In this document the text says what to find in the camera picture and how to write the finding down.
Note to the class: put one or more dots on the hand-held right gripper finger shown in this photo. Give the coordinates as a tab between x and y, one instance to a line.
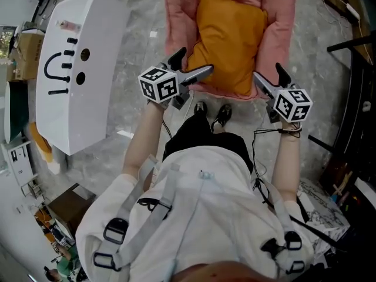
265	91
268	83

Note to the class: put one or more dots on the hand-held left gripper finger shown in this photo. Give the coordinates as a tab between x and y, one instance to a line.
191	81
199	72

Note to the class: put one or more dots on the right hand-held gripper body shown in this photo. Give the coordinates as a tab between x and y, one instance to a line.
293	104

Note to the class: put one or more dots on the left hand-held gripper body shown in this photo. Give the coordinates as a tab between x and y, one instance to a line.
158	84

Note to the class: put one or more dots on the orange pillow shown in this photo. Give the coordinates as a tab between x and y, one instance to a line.
229	40

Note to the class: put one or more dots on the person's right forearm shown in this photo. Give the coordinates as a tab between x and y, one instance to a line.
286	163

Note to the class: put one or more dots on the person's left forearm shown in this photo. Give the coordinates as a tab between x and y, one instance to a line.
144	140

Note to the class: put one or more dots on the pink cushioned chair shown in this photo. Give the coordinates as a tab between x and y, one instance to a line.
179	16

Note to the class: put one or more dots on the person's left black shoe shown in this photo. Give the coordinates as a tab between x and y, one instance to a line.
201	107

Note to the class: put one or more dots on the person's black shoe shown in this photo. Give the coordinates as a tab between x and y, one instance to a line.
201	107
223	113

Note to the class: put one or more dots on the person's right black shoe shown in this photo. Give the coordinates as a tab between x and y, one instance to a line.
223	113

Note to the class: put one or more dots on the black shorts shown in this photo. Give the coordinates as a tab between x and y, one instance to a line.
205	137

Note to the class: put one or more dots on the black bathtub knob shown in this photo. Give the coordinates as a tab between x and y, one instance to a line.
67	66
72	40
69	53

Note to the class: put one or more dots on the pink bottle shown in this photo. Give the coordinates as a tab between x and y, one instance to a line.
69	26

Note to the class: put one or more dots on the black curved bathtub faucet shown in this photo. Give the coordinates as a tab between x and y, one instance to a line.
45	69

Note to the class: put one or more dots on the marble-pattern table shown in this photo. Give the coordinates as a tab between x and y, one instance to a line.
323	216

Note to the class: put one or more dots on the orange plush item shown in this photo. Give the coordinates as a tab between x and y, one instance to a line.
41	142

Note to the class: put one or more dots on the brown cardboard box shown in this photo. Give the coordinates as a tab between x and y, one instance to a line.
29	54

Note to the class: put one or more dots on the white shirt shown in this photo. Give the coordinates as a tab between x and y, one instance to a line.
205	216

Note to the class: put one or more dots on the green-lined white basin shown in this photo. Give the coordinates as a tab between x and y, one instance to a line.
17	110

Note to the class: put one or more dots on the brown wooden cabinet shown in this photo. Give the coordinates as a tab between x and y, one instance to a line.
70	207

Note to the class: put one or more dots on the white storage rack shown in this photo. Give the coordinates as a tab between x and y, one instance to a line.
20	163

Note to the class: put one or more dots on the person's face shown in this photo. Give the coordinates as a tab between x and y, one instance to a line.
220	275

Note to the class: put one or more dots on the black metal table frame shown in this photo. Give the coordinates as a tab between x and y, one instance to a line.
349	43

